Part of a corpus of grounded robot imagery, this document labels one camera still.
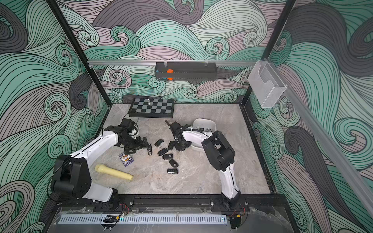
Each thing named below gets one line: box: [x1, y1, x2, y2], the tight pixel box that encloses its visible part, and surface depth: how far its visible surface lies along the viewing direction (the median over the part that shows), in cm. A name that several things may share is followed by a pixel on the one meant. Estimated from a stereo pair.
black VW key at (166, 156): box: [162, 153, 174, 160], surface depth 92 cm
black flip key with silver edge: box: [167, 140, 175, 151], surface depth 97 cm
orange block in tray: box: [166, 68, 174, 81], surface depth 89 cm
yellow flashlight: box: [94, 164, 134, 181], surface depth 84 cm
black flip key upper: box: [154, 138, 165, 147], surface depth 97 cm
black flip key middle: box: [157, 147, 169, 156], surface depth 94 cm
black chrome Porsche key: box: [147, 143, 153, 156], surface depth 94 cm
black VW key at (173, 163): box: [168, 158, 179, 168], surface depth 88 cm
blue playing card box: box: [118, 152, 135, 167], surface depth 89 cm
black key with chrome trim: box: [167, 167, 179, 175], surface depth 85 cm
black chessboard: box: [128, 98, 175, 118], surface depth 116 cm
